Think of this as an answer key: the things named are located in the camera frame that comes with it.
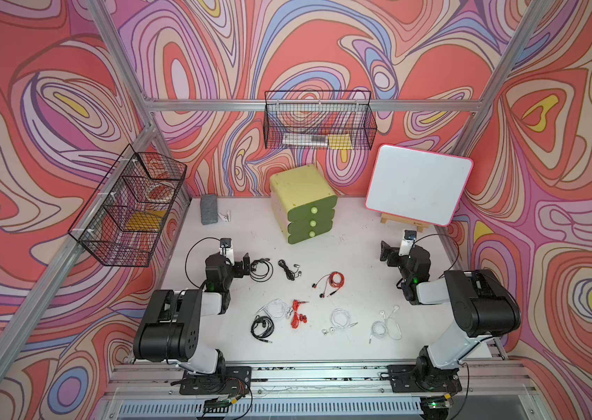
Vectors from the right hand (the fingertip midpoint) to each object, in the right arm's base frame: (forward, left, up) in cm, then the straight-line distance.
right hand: (396, 247), depth 96 cm
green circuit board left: (-46, +60, -6) cm, 76 cm away
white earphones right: (-27, +11, -6) cm, 30 cm away
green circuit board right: (-47, 0, -8) cm, 48 cm away
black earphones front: (-26, +49, -4) cm, 55 cm away
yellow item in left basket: (-6, +79, +27) cm, 83 cm away
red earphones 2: (-23, +38, -4) cm, 45 cm away
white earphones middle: (-24, +23, -6) cm, 34 cm away
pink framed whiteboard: (+22, -12, +12) cm, 28 cm away
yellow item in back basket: (+26, +21, +29) cm, 44 cm away
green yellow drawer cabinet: (+12, +34, +17) cm, 40 cm away
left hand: (-2, +59, +2) cm, 59 cm away
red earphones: (-9, +23, -6) cm, 26 cm away
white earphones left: (-20, +45, -4) cm, 49 cm away
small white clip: (+20, +67, -2) cm, 70 cm away
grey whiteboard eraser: (+26, +76, -2) cm, 81 cm away
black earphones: (-5, +51, -4) cm, 51 cm away
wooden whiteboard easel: (+12, -14, -2) cm, 18 cm away
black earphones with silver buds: (-8, +40, -3) cm, 41 cm away
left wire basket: (-5, +87, +26) cm, 91 cm away
